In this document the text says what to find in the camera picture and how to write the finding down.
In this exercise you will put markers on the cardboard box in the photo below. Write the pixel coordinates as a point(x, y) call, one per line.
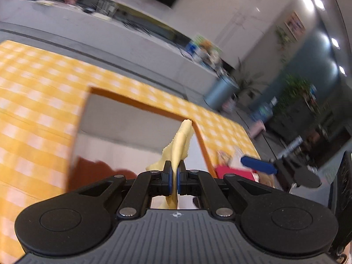
point(123, 123)

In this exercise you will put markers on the pink space heater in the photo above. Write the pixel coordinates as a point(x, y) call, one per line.
point(257, 129)

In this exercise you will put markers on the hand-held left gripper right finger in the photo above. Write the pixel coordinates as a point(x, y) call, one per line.
point(180, 181)

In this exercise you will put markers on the white marble tv console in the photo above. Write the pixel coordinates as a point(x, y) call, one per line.
point(110, 38)

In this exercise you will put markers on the woven handbag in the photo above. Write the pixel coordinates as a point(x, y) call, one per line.
point(228, 105)

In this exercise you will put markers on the blue water jug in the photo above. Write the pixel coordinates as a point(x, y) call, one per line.
point(262, 112)

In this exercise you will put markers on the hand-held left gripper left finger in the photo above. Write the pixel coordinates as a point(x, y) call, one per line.
point(171, 181)

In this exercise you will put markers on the pink white knitted toy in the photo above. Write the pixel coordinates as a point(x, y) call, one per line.
point(225, 158)

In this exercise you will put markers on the red plastic lid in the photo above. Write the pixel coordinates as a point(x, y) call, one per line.
point(236, 173)

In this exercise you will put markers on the framed wall picture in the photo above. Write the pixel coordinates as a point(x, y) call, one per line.
point(294, 25)

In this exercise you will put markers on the bushy green plant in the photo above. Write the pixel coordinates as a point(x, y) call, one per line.
point(295, 93)

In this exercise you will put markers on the white standing pole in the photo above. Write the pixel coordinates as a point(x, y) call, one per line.
point(291, 145)

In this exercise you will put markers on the yellow cloth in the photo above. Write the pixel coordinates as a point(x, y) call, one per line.
point(180, 143)

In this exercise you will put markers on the dark cabinet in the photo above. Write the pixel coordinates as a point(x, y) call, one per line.
point(324, 121)

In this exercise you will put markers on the hanging vine plant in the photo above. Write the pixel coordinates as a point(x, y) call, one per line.
point(282, 37)

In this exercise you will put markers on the long-leaf potted plant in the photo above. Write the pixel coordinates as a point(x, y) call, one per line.
point(247, 79)

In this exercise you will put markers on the painted picture board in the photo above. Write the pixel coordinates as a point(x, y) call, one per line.
point(196, 46)

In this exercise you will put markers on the blue-grey trash can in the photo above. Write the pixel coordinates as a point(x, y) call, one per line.
point(220, 93)

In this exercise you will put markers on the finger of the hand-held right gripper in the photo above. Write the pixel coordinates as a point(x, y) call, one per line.
point(258, 165)

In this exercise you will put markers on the yellow checked tablecloth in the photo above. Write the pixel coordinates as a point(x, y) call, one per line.
point(35, 101)

